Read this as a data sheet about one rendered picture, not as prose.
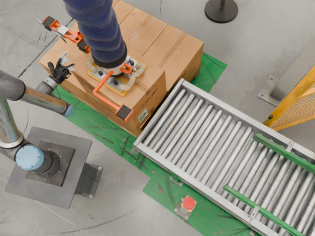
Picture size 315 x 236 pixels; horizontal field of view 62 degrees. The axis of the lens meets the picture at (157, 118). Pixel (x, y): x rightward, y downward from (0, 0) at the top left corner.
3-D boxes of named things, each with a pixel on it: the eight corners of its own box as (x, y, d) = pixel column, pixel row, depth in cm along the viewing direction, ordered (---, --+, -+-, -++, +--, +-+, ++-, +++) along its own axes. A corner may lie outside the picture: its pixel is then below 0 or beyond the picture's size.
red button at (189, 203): (197, 202, 150) (197, 201, 146) (190, 212, 148) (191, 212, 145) (186, 194, 152) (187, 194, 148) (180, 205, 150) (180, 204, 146)
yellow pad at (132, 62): (147, 67, 190) (147, 63, 185) (139, 77, 188) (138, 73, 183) (111, 46, 199) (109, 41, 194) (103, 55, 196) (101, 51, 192)
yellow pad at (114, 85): (132, 86, 185) (131, 83, 181) (123, 97, 183) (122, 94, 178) (95, 64, 194) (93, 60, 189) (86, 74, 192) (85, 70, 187)
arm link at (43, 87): (34, 99, 179) (26, 92, 169) (47, 85, 182) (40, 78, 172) (44, 106, 176) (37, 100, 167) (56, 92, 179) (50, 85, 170)
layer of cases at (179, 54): (200, 65, 279) (204, 42, 241) (146, 141, 254) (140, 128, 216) (113, 18, 309) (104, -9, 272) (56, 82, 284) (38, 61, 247)
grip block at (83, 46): (95, 44, 188) (93, 39, 183) (87, 54, 186) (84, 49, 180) (87, 39, 190) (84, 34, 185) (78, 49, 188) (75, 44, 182)
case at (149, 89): (167, 94, 225) (165, 70, 188) (137, 130, 216) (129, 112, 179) (115, 59, 242) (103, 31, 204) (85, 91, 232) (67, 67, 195)
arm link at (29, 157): (42, 177, 174) (28, 173, 158) (23, 165, 178) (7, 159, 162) (56, 157, 179) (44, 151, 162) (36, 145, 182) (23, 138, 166)
